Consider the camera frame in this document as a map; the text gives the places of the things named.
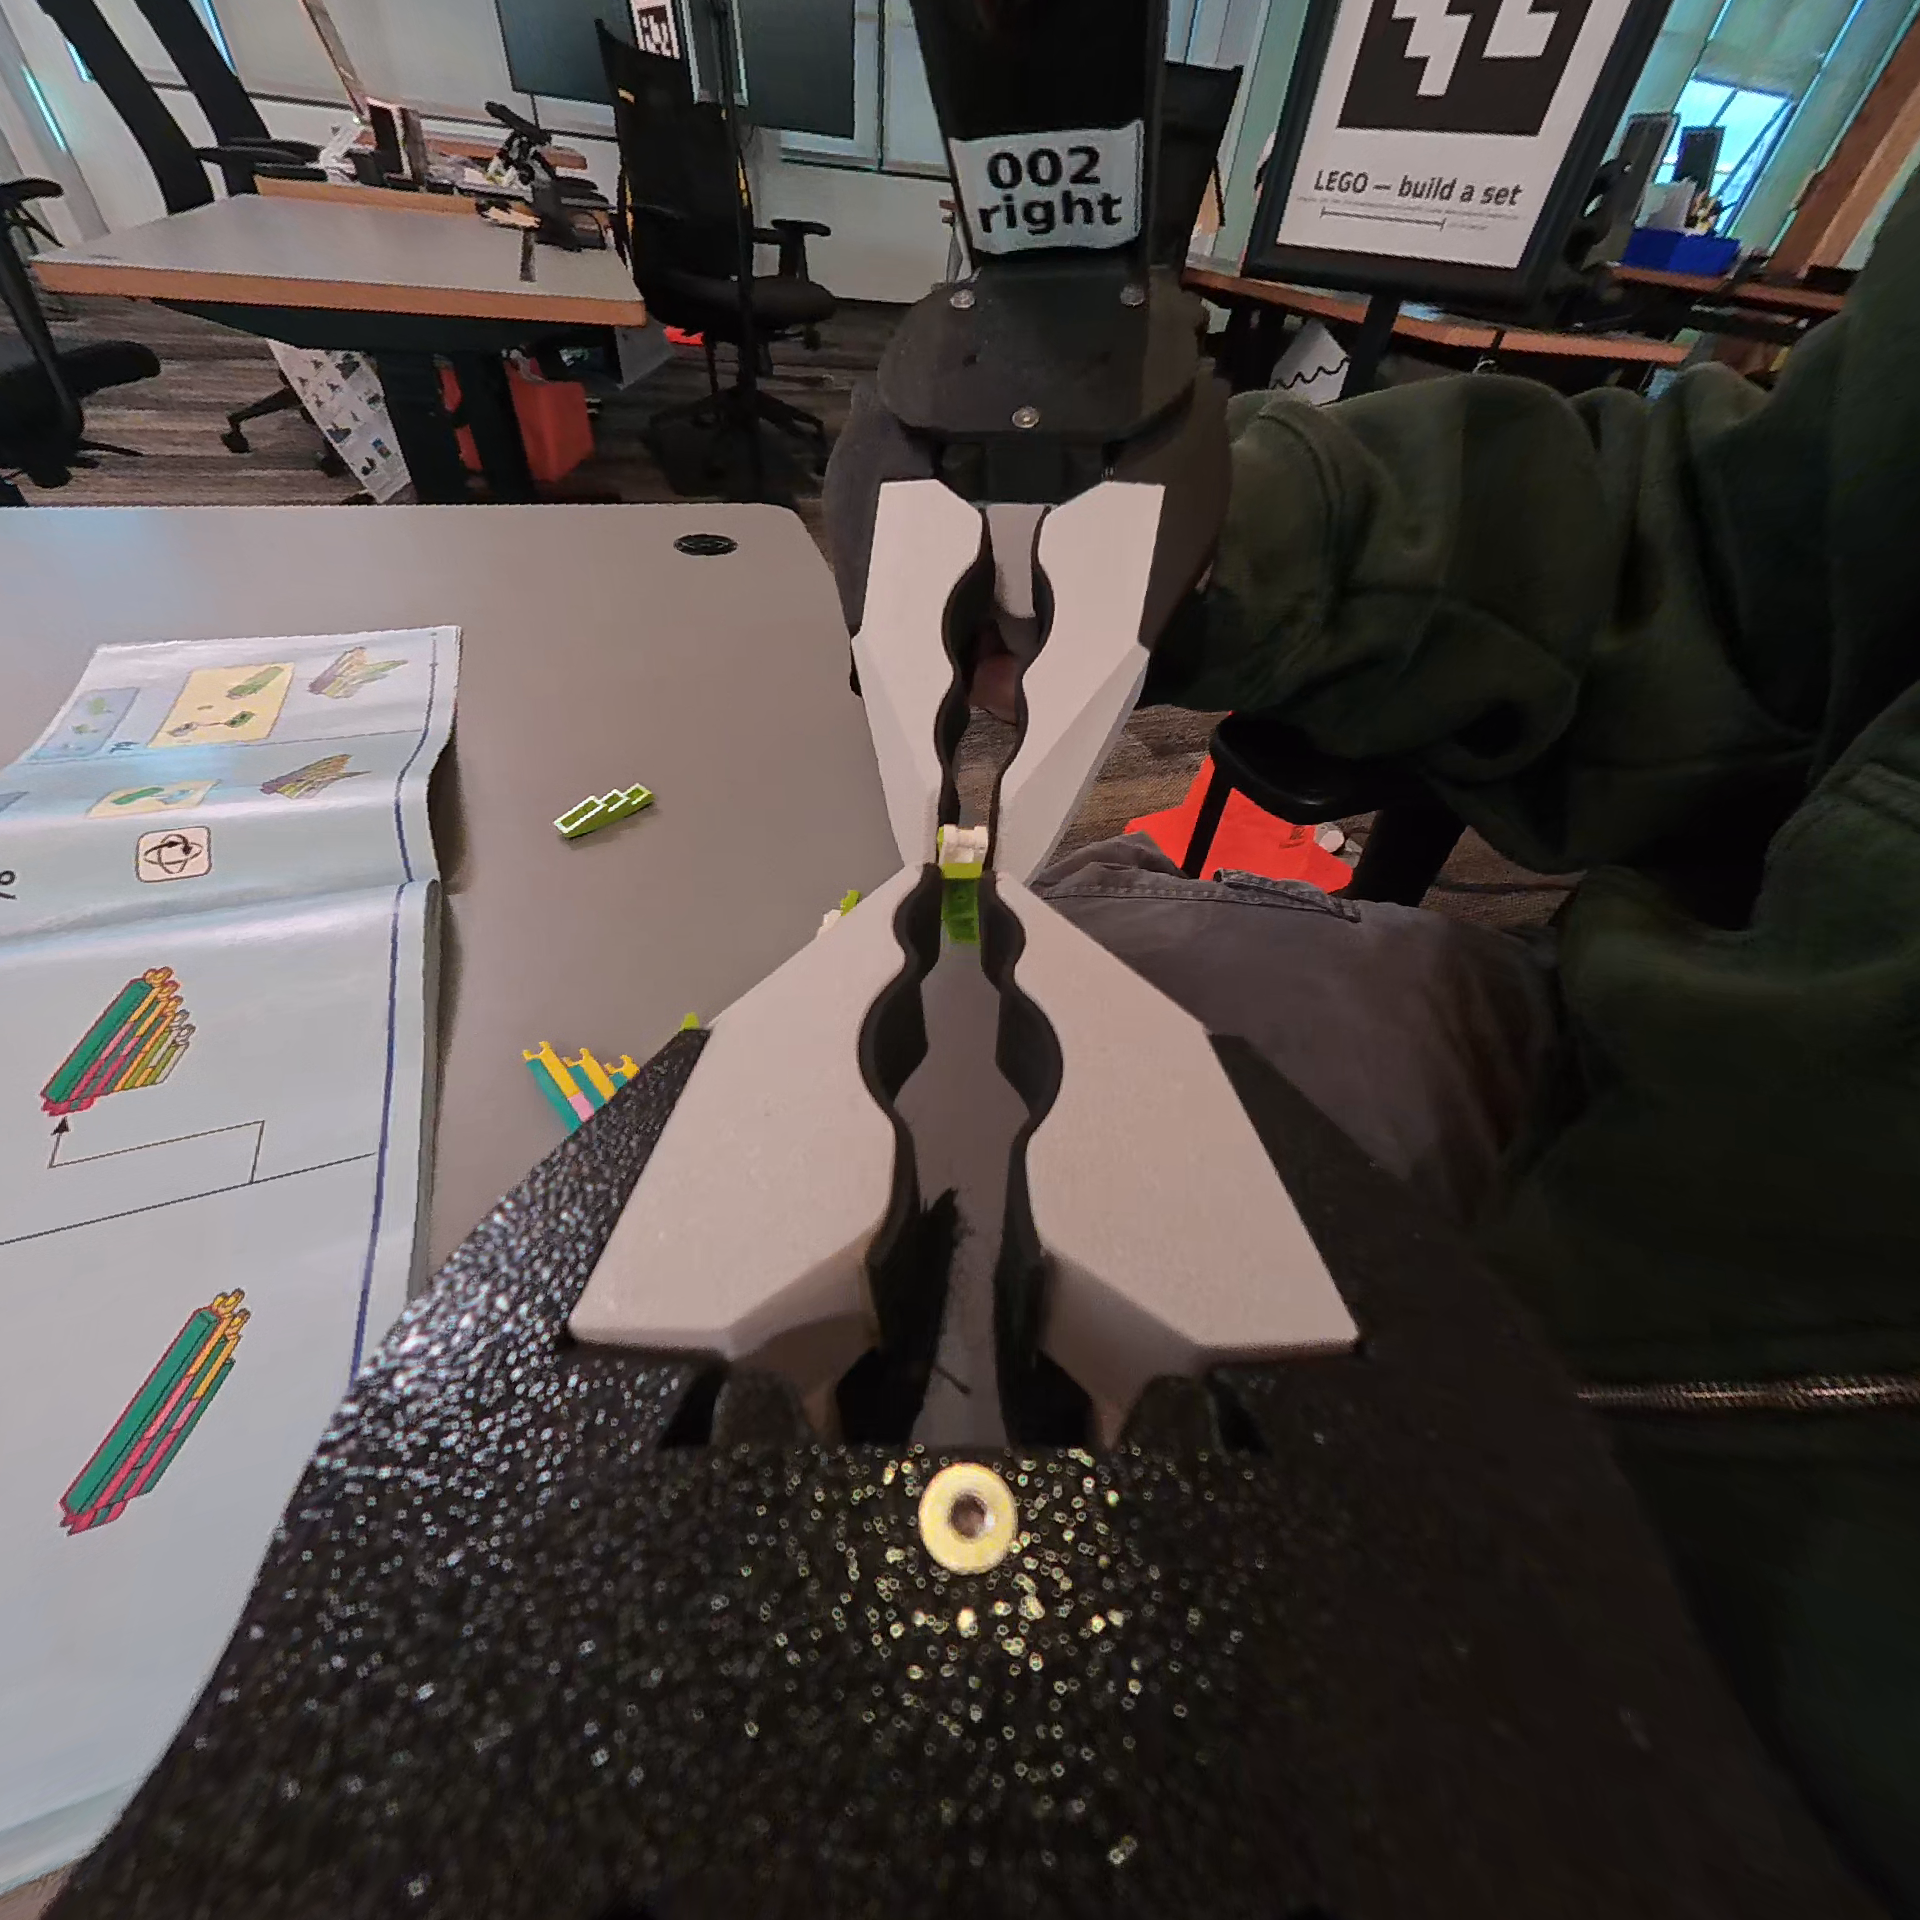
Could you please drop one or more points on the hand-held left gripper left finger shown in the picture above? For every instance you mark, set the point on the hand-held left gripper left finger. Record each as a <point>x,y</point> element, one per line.
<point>749,1186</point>

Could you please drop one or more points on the black tabletop device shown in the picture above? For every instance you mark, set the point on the black tabletop device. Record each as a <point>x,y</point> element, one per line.
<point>547,196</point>

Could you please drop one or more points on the black desk grommet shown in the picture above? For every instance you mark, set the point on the black desk grommet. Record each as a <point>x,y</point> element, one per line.
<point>704,544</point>

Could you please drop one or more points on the person's right hand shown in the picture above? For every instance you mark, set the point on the person's right hand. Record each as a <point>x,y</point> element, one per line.
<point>1002,676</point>

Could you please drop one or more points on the person's right forearm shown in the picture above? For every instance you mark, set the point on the person's right forearm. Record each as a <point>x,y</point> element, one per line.
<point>1424,571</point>

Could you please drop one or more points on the grey office table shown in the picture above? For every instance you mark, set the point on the grey office table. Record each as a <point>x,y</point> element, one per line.
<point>344,264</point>

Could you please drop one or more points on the orange bag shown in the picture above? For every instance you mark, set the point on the orange bag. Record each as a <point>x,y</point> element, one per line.
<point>525,421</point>

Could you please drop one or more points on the person's leg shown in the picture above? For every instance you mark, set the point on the person's leg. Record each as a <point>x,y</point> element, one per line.
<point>1319,1020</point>

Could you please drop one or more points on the white paper wavy line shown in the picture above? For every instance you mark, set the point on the white paper wavy line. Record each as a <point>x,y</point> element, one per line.
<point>1313,369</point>

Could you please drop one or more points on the striped lego wing white bricks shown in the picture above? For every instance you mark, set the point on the striped lego wing white bricks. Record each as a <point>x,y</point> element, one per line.
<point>578,1081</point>

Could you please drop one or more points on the wood edged desk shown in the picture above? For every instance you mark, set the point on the wood edged desk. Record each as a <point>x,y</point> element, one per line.
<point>1500,332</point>

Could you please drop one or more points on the black white sign board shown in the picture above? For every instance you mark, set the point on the black white sign board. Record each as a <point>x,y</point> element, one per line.
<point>1440,135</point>

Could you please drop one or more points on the lime stepped lego piece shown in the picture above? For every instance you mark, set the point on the lime stepped lego piece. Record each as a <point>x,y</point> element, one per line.
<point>599,810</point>

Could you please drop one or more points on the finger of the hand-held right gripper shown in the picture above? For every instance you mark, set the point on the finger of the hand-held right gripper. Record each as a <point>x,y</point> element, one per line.
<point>901,645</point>
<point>1103,631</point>

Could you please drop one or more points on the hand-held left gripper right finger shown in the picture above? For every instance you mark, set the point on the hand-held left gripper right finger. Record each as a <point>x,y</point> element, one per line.
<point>1169,1201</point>

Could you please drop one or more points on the printed leaflet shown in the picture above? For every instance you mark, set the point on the printed leaflet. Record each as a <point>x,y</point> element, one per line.
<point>344,421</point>

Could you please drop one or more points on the small lime white lego assembly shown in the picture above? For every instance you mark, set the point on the small lime white lego assembly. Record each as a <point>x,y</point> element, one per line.
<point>959,902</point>

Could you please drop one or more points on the large dark screen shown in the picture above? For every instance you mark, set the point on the large dark screen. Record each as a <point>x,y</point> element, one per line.
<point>809,61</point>

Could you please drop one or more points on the blue bin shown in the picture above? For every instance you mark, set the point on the blue bin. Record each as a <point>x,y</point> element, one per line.
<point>1679,250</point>

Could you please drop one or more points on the light blue instruction booklet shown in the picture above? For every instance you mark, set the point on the light blue instruction booklet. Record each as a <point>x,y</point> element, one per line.
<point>179,1051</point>

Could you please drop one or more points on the black seat base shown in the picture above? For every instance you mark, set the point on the black seat base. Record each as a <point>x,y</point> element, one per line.
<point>1319,781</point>

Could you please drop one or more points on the lime lego tile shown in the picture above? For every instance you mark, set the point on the lime lego tile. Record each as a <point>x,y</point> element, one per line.
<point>841,911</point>

